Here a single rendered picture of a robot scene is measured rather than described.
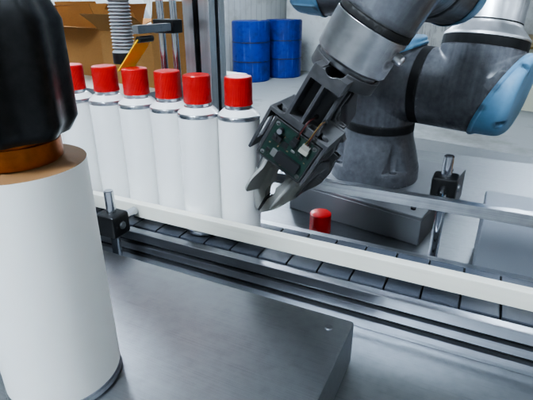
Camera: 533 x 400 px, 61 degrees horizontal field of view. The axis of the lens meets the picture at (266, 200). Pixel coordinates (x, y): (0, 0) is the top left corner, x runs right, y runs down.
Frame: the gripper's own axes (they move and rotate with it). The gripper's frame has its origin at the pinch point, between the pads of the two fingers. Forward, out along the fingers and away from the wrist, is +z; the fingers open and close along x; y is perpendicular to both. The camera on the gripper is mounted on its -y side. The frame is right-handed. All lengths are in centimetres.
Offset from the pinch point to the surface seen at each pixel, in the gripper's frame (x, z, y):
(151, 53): -103, 58, -126
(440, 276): 20.0, -8.7, 4.7
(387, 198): 11.5, -8.8, -2.7
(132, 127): -19.8, 2.4, 2.3
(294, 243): 6.3, -0.8, 4.7
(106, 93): -26.0, 1.6, 1.0
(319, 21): -209, 130, -718
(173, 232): -7.7, 10.8, 3.8
